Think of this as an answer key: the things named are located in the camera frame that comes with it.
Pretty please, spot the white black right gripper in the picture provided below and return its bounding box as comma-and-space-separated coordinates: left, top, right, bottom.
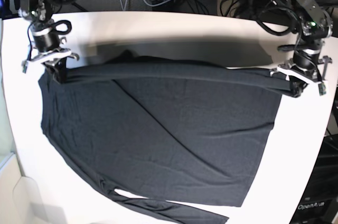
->
22, 30, 79, 67

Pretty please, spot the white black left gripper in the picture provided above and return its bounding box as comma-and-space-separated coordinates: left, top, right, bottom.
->
270, 49, 332, 87

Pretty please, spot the black long sleeve shirt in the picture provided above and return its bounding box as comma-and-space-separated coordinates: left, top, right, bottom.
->
39, 56, 291, 223

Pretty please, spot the black OpenArm case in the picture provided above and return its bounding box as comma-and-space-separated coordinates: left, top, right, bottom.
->
290, 134, 337, 223

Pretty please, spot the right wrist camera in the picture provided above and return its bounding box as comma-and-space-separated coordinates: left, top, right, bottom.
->
318, 81, 326, 96

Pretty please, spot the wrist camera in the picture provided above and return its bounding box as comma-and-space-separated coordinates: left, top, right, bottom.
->
318, 81, 326, 96
22, 63, 27, 73

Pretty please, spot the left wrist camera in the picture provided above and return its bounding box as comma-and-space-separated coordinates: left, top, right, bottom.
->
22, 63, 27, 73

